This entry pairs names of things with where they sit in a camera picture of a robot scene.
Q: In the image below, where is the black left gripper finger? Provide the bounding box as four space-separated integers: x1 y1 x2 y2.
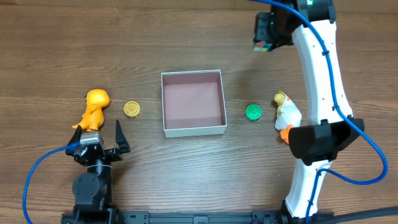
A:
69 125 83 145
115 119 131 154

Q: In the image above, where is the colourful puzzle cube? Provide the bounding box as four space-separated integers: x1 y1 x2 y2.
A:
253 40 272 52

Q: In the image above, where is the white box pink inside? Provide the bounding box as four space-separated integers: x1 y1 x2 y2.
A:
161 70 227 138

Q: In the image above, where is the white and yellow duck toy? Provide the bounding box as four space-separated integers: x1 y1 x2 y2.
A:
274 91 302 144

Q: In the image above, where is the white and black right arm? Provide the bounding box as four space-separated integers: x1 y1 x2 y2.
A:
254 1 364 223

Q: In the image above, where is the orange dinosaur toy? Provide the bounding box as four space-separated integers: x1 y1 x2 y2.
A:
72 89 111 132

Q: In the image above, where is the yellow round cap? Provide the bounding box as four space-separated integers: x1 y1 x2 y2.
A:
123 101 141 118

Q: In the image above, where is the green round cap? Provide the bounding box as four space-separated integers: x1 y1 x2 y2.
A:
245 104 262 121

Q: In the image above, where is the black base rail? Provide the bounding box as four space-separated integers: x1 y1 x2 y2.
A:
60 205 335 224

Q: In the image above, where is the thick black cable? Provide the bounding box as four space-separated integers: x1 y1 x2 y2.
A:
317 206 398 224

